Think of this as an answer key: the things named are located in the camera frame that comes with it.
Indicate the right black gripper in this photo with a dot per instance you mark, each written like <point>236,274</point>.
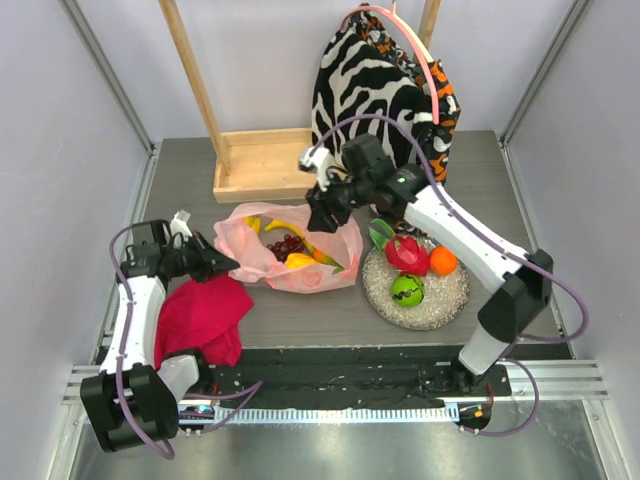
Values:
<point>327,206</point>

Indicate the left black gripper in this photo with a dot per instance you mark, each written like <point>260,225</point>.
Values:
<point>216,261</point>

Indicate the pink plastic bag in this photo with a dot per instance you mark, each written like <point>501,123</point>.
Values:
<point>338,254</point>

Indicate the fake yellow mango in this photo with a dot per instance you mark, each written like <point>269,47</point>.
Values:
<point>297,260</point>

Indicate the fake red fruit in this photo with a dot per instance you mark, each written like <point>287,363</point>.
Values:
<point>403,253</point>

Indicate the fake green apple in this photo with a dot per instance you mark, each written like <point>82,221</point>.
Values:
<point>408,291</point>

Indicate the fake orange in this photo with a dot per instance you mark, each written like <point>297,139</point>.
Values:
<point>442,261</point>

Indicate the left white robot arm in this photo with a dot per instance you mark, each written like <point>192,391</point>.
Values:
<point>133,399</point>

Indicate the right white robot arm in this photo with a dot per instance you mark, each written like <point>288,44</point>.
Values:
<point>516,280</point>

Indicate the small fake banana bunch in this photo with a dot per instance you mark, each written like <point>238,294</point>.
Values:
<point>254,223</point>

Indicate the fake dark grapes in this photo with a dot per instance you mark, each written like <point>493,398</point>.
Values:
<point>289,244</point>

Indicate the red cloth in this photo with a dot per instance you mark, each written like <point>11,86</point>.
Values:
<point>204,316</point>

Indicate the wooden clothes rack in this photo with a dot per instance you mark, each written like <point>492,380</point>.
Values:
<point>251,67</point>

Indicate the zebra print garment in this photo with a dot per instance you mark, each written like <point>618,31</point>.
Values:
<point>363,70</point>

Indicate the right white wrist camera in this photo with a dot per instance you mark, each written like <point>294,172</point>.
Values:
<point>317,161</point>

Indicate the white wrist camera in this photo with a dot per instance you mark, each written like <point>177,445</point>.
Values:
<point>317,161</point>
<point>179,224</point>

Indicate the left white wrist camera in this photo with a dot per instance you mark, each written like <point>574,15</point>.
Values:
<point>179,224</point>

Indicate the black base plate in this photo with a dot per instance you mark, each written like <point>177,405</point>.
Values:
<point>386,377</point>

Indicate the white cable duct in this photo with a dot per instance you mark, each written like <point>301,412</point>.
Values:
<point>196,414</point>

